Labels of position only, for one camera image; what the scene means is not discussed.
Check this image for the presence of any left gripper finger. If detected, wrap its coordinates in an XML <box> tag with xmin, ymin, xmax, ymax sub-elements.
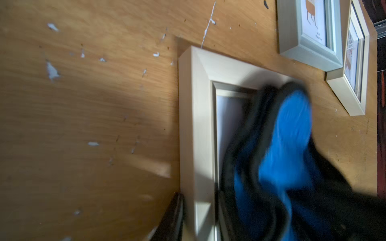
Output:
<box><xmin>150</xmin><ymin>192</ymin><xmax>184</xmax><ymax>241</ymax></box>

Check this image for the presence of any blue microfiber cloth black trim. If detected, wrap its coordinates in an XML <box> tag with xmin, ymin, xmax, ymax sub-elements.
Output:
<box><xmin>219</xmin><ymin>82</ymin><xmax>386</xmax><ymax>241</ymax></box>

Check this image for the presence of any cream white picture frame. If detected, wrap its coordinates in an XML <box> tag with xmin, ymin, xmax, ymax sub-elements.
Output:
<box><xmin>179</xmin><ymin>46</ymin><xmax>290</xmax><ymax>241</ymax></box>

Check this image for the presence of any white picture frame black border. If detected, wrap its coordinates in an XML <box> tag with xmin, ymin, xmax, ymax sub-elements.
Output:
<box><xmin>326</xmin><ymin>1</ymin><xmax>370</xmax><ymax>116</ymax></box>

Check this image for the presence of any light blue picture frame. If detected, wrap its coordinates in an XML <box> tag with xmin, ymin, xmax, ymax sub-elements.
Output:
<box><xmin>276</xmin><ymin>0</ymin><xmax>343</xmax><ymax>72</ymax></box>

